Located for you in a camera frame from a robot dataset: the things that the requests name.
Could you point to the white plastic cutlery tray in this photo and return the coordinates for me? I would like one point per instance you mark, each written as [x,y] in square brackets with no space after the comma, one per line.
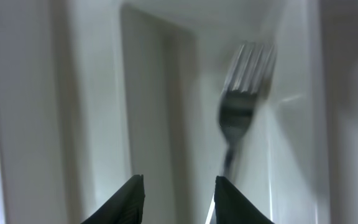
[93,92]

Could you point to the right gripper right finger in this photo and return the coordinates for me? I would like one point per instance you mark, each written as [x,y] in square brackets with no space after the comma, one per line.
[232,207]

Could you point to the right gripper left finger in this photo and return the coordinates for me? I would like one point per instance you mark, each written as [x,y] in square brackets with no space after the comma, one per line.
[124,207]

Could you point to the silver fork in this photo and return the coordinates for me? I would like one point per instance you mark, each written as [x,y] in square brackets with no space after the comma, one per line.
[252,64]

